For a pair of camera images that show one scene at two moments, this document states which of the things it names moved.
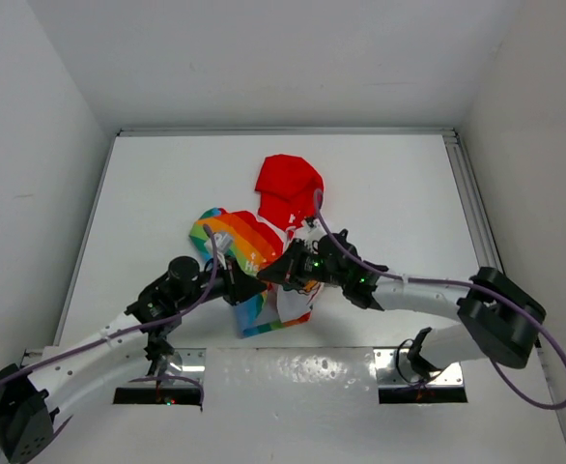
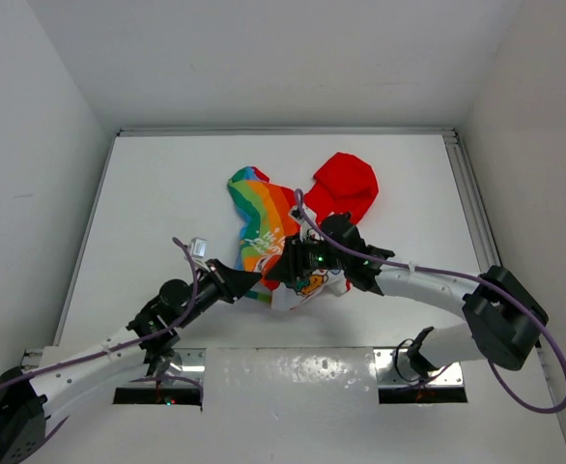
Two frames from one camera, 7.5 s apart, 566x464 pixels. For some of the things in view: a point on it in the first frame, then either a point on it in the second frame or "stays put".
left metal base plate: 192,365 stays put
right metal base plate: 395,368 stays put
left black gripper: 239,285 stays put
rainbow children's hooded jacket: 289,188 → 269,217
